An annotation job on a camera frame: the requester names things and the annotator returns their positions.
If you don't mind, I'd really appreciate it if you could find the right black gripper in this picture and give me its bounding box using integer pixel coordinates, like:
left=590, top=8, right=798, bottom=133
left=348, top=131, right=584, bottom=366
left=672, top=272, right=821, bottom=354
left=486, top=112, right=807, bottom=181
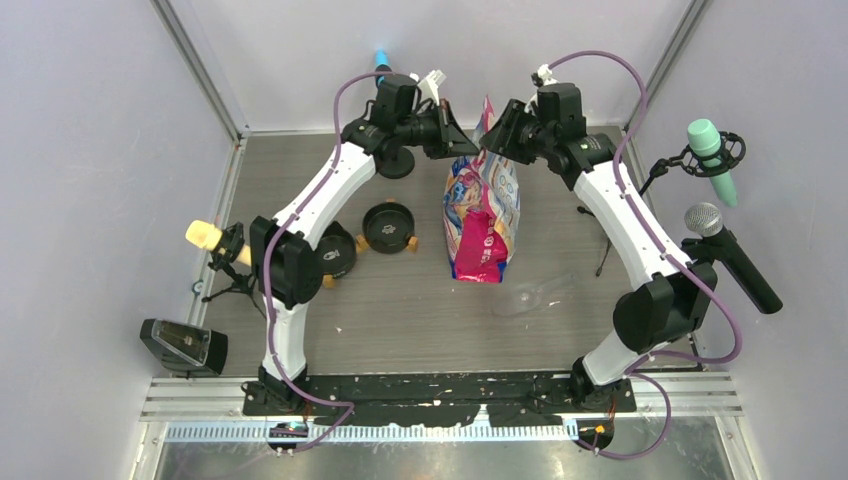
left=481, top=99, right=555, bottom=166

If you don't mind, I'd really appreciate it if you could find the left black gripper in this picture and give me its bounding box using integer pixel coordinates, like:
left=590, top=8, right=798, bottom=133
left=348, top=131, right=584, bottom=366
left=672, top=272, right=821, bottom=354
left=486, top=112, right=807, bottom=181
left=395, top=97, right=477, bottom=159

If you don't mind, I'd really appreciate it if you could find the colourful pet food bag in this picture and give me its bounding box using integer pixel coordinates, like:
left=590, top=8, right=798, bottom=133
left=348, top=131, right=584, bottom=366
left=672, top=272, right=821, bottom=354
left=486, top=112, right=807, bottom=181
left=442, top=94, right=522, bottom=285

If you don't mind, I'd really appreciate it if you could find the clear plastic scoop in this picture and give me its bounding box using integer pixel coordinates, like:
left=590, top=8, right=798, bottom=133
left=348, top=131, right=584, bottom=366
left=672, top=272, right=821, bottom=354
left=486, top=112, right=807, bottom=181
left=490, top=273, right=578, bottom=317

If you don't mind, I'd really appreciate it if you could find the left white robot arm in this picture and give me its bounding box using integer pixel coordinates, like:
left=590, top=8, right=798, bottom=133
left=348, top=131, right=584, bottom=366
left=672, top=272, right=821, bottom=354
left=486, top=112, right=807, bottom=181
left=249, top=70, right=479, bottom=414

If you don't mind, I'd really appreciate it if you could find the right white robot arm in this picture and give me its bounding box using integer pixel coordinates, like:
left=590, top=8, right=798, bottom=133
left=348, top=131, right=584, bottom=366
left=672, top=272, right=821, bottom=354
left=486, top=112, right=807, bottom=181
left=481, top=83, right=717, bottom=411

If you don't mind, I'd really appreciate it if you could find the round black pet bowl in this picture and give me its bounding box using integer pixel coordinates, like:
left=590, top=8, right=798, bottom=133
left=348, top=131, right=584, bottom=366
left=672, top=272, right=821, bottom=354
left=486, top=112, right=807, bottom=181
left=355, top=199, right=419, bottom=254

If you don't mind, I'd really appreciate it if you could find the cat-ear black pet bowl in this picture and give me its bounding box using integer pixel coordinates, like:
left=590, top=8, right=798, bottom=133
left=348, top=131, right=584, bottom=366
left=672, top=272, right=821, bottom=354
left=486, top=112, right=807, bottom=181
left=317, top=221, right=358, bottom=288

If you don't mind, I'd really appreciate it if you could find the blue microphone on stand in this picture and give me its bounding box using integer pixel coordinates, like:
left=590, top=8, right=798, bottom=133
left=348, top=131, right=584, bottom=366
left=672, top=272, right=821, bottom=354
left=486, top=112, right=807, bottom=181
left=374, top=49, right=415, bottom=180

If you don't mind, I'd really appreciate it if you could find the grey black handheld microphone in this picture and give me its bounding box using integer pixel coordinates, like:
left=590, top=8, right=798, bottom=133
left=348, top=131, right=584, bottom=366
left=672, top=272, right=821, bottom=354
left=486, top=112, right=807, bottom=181
left=681, top=202, right=784, bottom=315

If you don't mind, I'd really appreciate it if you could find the yellow microphone on tripod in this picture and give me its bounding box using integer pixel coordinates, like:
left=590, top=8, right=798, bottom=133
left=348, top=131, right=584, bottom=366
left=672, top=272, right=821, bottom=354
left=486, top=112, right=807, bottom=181
left=185, top=220, right=265, bottom=316

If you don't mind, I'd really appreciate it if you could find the black box device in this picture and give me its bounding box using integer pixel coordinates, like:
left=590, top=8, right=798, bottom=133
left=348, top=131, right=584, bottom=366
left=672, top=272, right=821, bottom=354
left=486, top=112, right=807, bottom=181
left=139, top=318, right=229, bottom=379

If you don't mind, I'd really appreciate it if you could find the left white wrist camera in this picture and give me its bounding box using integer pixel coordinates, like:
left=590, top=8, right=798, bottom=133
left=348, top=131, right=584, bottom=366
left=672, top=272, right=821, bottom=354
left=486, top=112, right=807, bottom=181
left=409, top=69, right=446, bottom=104

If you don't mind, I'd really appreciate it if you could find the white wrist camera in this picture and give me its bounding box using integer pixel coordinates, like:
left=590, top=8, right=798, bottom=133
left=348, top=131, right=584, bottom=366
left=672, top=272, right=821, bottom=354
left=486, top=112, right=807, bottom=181
left=527, top=64, right=557, bottom=111
left=409, top=69, right=446, bottom=104

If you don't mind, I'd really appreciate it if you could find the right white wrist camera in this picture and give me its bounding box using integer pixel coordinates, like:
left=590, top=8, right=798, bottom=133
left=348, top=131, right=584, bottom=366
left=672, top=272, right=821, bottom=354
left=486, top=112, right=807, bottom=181
left=527, top=64, right=557, bottom=111

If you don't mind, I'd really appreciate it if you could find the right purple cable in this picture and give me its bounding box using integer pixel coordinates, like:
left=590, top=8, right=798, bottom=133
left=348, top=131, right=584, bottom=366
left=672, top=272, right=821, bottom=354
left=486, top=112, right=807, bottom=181
left=539, top=50, right=745, bottom=462

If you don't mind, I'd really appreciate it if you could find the purple cable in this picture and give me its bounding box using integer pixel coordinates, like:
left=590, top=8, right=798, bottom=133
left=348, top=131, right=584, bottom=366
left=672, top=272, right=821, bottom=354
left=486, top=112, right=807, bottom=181
left=539, top=50, right=745, bottom=462
left=261, top=71, right=399, bottom=454

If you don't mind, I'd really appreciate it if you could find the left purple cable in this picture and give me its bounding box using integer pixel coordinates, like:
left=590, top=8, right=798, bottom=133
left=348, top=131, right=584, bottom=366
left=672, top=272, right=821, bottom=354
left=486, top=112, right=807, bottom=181
left=261, top=71, right=399, bottom=454

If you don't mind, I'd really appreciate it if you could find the green microphone with shock mount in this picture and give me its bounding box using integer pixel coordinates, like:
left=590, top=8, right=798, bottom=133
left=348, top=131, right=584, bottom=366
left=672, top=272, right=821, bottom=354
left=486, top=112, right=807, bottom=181
left=639, top=118, right=747, bottom=208

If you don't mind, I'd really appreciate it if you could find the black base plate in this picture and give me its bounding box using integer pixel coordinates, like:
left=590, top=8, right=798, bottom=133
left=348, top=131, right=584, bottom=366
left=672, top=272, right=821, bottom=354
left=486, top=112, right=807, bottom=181
left=241, top=371, right=636, bottom=427

